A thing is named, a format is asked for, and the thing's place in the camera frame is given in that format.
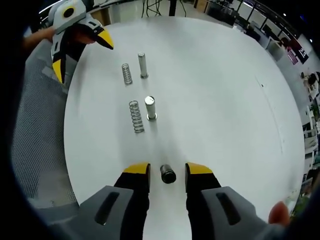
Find steel coil spring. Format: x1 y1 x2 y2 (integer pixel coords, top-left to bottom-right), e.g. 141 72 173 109
121 63 134 86
128 99 146 134

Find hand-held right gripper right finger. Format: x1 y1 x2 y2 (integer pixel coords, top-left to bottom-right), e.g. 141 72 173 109
184 161 276 240

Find grey mesh office chair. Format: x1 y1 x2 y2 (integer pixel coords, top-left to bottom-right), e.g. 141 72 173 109
11 41 81 227

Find black hanging cables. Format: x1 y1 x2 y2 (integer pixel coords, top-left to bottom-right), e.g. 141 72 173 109
141 0 170 18

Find silver metal pin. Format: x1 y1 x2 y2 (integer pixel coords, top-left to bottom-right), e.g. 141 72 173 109
160 163 177 185
144 95 158 121
137 52 150 79

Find person's left forearm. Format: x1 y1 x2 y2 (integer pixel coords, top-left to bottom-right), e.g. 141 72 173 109
21 26 55 48

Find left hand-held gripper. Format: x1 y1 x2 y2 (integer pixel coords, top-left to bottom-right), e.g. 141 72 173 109
48 0 115 85

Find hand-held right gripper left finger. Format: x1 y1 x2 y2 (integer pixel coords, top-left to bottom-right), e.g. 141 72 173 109
78 162 151 240

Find black table leg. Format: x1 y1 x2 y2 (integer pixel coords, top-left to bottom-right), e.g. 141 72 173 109
168 0 179 16

